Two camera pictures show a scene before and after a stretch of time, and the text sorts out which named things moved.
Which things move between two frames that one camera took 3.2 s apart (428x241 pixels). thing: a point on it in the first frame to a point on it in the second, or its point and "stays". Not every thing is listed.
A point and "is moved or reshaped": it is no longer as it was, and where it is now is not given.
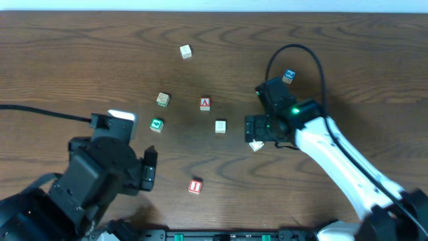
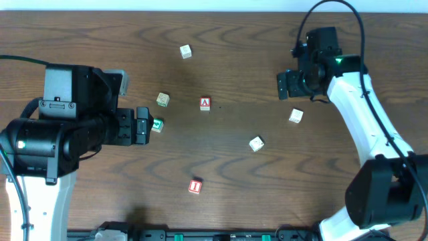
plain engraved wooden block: x=220 y=126 is moved or reshaped
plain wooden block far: x=186 y=51 stays
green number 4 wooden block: x=156 y=124 stays
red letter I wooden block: x=194 y=186 stays
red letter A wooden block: x=205 y=104 stays
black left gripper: x=147 y=172 to x=125 y=126
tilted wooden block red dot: x=256 y=145 stays
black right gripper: x=255 y=128 to x=283 y=86
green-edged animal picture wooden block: x=162 y=100 stays
